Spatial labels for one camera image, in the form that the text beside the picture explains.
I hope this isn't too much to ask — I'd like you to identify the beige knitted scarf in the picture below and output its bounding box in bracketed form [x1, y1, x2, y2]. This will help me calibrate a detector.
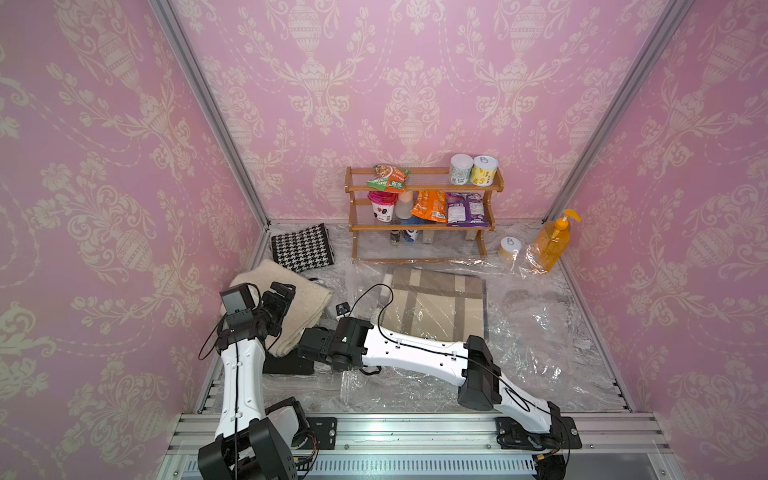
[230, 259, 332, 358]

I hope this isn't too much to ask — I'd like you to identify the black white houndstooth scarf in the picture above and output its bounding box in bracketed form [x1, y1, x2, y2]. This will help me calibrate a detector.
[271, 223, 335, 273]

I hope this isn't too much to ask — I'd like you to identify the beige brown plaid scarf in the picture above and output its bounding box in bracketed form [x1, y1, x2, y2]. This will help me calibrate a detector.
[374, 266, 488, 341]

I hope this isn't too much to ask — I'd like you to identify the clear plastic vacuum bag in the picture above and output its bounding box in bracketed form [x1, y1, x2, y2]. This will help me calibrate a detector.
[264, 222, 626, 413]

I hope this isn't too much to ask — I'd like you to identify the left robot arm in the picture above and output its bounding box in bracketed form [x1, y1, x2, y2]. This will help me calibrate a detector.
[197, 282, 308, 479]

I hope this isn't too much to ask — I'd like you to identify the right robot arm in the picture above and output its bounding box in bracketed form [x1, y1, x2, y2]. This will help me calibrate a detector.
[297, 317, 582, 452]

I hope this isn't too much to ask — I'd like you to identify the orange snack bag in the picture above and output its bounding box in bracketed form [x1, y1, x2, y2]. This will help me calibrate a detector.
[411, 190, 447, 223]

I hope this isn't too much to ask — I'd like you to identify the purple snack bag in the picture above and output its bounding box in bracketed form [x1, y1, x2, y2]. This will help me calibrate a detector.
[446, 192, 489, 228]

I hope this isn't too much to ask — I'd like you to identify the pink lid yogurt cup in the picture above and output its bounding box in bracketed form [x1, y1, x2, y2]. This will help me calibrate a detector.
[367, 190, 398, 223]

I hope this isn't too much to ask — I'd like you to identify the wooden three-tier shelf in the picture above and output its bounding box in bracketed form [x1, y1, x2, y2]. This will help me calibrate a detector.
[344, 166, 505, 260]

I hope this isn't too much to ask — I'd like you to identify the small white bottle on shelf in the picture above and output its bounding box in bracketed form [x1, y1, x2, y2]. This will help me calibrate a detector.
[394, 191, 414, 221]

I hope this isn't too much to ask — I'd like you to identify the red green snack packet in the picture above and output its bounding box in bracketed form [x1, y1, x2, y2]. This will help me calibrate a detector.
[366, 164, 410, 194]

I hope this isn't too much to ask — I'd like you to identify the green white cup can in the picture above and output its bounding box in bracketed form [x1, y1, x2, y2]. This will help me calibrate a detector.
[449, 153, 474, 185]

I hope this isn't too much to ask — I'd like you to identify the yellow white cup can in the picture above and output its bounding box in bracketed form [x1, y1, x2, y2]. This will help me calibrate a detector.
[470, 155, 499, 187]

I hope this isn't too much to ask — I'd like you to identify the orange soap pump bottle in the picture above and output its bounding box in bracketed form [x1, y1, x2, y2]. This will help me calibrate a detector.
[528, 209, 581, 273]

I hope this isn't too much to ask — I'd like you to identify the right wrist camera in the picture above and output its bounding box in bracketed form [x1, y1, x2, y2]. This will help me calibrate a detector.
[335, 302, 351, 319]

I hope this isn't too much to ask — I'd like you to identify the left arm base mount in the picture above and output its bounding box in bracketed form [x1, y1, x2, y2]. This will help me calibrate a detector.
[263, 397, 338, 451]

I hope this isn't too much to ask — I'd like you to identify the aluminium front rail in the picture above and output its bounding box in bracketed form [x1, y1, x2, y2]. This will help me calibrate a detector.
[167, 412, 673, 455]

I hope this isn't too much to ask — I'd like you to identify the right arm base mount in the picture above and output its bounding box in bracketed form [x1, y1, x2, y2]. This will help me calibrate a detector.
[495, 417, 583, 452]

